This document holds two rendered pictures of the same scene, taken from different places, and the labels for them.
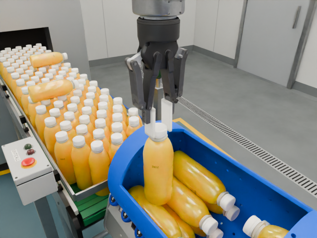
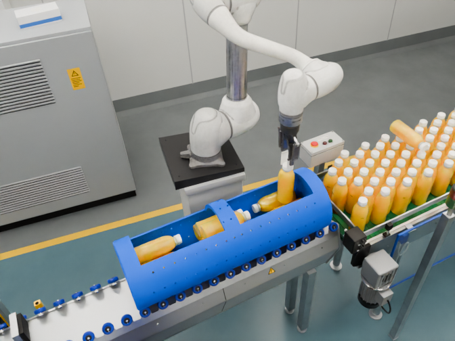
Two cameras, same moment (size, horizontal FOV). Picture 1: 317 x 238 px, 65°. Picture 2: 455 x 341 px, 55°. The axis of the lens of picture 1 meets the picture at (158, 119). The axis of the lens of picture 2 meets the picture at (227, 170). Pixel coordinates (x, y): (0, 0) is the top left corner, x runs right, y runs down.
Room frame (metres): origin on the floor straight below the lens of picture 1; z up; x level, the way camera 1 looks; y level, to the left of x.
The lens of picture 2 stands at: (0.53, -1.34, 2.52)
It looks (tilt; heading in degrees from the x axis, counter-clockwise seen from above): 43 degrees down; 104
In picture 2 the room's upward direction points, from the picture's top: 4 degrees counter-clockwise
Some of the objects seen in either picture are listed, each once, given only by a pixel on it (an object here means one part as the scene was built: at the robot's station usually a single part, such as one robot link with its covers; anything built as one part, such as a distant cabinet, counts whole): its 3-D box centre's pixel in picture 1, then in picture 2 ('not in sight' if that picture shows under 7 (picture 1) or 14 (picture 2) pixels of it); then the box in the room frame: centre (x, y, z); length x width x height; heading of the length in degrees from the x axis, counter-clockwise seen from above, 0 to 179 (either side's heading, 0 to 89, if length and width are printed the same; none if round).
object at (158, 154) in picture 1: (158, 166); (286, 183); (0.46, 0.00, 1.18); 0.07 x 0.07 x 0.19
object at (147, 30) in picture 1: (158, 43); (289, 130); (0.46, 0.00, 1.47); 0.08 x 0.07 x 0.09; 127
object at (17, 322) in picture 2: not in sight; (24, 333); (-0.44, -0.75, 1.00); 0.10 x 0.04 x 0.15; 127
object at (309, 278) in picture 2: not in sight; (305, 302); (0.61, -0.04, 0.31); 0.06 x 0.06 x 0.63; 37
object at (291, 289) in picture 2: not in sight; (292, 282); (0.52, 0.07, 0.31); 0.06 x 0.06 x 0.63; 37
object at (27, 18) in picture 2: not in sight; (38, 15); (-1.11, 0.90, 1.48); 0.24 x 0.12 x 0.08; 38
